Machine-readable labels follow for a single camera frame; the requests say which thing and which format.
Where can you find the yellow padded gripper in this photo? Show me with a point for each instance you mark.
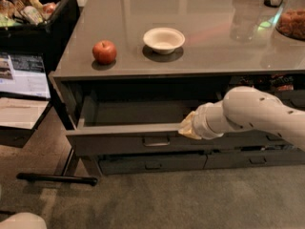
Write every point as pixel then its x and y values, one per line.
pixel 200 123

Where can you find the grey top drawer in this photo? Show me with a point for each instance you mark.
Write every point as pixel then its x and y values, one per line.
pixel 140 127

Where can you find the white robot base corner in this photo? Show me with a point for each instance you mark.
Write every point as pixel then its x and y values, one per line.
pixel 23 221

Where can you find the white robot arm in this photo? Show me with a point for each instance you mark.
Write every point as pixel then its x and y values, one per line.
pixel 243 109

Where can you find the lower right drawer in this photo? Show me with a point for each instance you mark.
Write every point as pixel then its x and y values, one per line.
pixel 250 159

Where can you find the lower left drawer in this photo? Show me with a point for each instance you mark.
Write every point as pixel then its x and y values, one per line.
pixel 112 165

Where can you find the grey counter cabinet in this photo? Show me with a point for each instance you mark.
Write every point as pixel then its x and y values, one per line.
pixel 169 85

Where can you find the white paper bowl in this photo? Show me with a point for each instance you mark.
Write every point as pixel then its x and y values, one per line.
pixel 164 40

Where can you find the red apple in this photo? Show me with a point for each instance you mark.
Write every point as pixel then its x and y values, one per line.
pixel 104 52

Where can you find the black floor bar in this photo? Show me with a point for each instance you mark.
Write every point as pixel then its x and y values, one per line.
pixel 92 181

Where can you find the glass jar of snacks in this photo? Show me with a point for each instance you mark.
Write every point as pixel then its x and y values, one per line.
pixel 291 21

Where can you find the wooden side shelf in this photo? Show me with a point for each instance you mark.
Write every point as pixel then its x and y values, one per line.
pixel 19 119

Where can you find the black bin of snacks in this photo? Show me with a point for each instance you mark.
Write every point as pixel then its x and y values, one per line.
pixel 43 26

